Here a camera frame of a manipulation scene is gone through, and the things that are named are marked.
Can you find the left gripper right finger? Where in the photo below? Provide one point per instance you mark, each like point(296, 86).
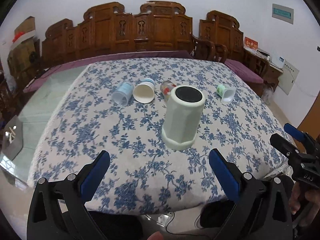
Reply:
point(260, 210)

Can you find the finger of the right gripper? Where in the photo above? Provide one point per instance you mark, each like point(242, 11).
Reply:
point(295, 133)
point(284, 147)

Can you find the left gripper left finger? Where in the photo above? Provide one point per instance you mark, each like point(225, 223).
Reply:
point(57, 209)

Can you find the large white cup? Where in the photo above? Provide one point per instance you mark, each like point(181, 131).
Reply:
point(184, 110)

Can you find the small green white cup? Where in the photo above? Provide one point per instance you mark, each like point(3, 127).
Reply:
point(226, 93)

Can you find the light blue plastic cup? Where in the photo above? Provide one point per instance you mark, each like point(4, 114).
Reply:
point(122, 94)

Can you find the white paper cup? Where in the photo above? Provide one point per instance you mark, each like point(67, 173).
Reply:
point(144, 92)

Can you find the person's right hand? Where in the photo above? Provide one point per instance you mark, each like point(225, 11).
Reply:
point(298, 196)

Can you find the person's left hand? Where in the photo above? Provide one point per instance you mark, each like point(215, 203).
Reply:
point(156, 236)

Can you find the white electrical panel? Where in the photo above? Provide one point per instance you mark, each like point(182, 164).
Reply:
point(288, 77)

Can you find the wooden side table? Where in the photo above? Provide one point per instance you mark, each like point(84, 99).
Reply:
point(262, 68)

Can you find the purple armchair cushion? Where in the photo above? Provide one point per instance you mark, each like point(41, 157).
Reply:
point(243, 72)

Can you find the red box on side table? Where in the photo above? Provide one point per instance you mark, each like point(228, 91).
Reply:
point(250, 43)

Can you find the carved wooden armchair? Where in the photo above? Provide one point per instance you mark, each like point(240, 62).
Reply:
point(224, 31)

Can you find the blue floral tablecloth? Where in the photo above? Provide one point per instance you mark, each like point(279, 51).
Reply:
point(145, 176)

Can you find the clear glass with red print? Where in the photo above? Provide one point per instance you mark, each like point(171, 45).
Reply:
point(166, 87)

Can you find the purple sofa cushion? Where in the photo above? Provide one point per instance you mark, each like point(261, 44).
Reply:
point(37, 83)

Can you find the cardboard box with red item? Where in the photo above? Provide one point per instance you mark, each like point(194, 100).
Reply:
point(24, 50)

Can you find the carved wooden sofa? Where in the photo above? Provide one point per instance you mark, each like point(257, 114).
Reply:
point(108, 29)

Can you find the green wall sign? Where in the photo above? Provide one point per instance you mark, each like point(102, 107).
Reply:
point(283, 13)

